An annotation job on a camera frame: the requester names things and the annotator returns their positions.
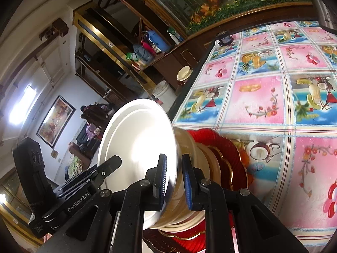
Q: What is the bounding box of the stainless steel thermos jug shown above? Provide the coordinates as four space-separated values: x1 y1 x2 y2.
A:
303 0 337 35

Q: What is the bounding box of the white spray bottle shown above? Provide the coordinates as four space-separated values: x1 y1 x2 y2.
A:
168 28 183 44

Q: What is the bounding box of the large red glass plate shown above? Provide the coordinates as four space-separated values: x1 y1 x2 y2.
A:
143 129 250 253

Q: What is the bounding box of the framed painting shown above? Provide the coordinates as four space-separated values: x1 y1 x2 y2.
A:
36 95 77 148

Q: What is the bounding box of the grey water jug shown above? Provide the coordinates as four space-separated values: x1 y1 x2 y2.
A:
132 44 153 63

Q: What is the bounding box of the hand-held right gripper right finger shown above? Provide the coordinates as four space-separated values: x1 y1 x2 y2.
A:
182 154 310 253

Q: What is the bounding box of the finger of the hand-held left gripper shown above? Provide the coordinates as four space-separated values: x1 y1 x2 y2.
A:
53 155 122 198

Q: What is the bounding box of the white plastic bucket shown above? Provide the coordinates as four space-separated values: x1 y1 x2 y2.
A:
153 82 176 111

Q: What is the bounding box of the blue thermos jug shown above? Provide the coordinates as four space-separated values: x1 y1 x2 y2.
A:
147 30 169 52

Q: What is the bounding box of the artificial flower glass display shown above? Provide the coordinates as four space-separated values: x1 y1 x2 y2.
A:
118 0 314 35

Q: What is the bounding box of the beige lidded jar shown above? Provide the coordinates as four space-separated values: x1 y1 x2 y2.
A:
177 66 194 85

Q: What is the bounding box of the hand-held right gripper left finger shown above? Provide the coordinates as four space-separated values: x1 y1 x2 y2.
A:
37 153 169 253

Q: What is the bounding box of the ceiling light panel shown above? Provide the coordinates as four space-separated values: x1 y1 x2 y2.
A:
9 86 37 124

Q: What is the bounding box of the red bottle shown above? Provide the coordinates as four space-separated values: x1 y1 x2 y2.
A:
141 39 156 54

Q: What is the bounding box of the gold framed wooden pillar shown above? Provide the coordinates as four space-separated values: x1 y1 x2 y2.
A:
73 8 158 85

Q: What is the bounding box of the beige ribbed plastic bowl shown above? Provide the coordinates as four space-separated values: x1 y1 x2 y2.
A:
163 142 222 233
158 128 211 230

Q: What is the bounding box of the small black device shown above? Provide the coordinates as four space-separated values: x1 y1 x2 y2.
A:
217 32 234 47

